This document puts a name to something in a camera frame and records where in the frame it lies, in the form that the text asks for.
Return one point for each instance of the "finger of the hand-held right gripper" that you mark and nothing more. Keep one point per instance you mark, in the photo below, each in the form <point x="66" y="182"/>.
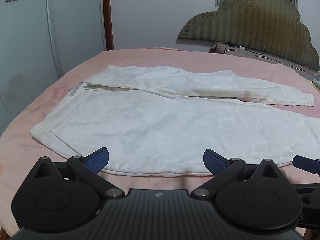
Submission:
<point x="306" y="163"/>

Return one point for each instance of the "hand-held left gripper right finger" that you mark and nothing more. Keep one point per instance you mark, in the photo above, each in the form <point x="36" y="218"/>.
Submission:
<point x="214" y="161"/>

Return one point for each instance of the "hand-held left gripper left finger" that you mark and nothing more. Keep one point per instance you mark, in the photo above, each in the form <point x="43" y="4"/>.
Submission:
<point x="97" y="160"/>

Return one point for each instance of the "white pants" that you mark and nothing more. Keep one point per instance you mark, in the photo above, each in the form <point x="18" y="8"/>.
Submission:
<point x="160" y="127"/>

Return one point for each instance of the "white bundled cloth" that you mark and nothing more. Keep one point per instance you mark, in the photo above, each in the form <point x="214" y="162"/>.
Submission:
<point x="316" y="81"/>

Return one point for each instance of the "pink bed blanket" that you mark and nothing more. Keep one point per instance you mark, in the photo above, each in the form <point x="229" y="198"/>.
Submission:
<point x="30" y="105"/>

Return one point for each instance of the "pale wardrobe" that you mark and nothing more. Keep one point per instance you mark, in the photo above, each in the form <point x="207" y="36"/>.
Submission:
<point x="30" y="50"/>

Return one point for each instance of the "olive padded headboard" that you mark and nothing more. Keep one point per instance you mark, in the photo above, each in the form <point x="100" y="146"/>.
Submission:
<point x="260" y="22"/>

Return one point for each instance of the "brown wooden door frame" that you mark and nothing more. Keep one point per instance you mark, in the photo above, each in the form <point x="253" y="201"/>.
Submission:
<point x="107" y="15"/>

